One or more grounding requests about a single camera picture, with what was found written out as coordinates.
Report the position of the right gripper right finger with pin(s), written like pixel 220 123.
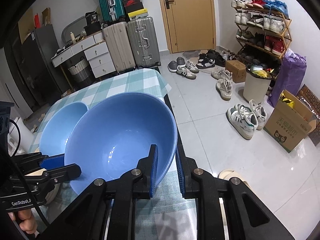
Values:
pixel 185 167

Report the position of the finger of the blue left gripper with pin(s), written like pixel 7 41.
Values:
pixel 53 162

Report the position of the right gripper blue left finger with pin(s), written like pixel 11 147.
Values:
pixel 146 187

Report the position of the blue bowl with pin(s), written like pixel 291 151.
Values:
pixel 115 134
pixel 56 133

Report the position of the left hand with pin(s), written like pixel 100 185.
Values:
pixel 28 222

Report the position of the teal plaid tablecloth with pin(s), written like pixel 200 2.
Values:
pixel 167 215

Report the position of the white green sneakers pair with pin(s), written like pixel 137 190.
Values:
pixel 247 119

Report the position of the woven laundry basket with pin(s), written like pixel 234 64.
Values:
pixel 82 73

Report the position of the black refrigerator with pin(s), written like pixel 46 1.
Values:
pixel 30 63

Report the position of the white drawer desk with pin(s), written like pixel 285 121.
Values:
pixel 96 53

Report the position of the open cardboard box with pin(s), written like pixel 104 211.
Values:
pixel 290 122

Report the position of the small brown cardboard box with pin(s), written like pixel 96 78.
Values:
pixel 238 70

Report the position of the white trash bin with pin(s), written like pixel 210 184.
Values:
pixel 256 83

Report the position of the silver suitcase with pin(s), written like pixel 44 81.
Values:
pixel 143 42

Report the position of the beige suitcase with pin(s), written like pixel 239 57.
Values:
pixel 118 44

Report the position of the purple rolled mat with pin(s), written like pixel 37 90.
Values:
pixel 290 76

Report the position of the stacked shoe boxes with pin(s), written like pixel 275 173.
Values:
pixel 131 6

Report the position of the wooden door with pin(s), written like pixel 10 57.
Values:
pixel 189 24

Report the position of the teal suitcase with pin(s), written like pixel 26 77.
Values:
pixel 112 10

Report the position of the wooden shoe rack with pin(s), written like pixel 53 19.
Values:
pixel 263 25

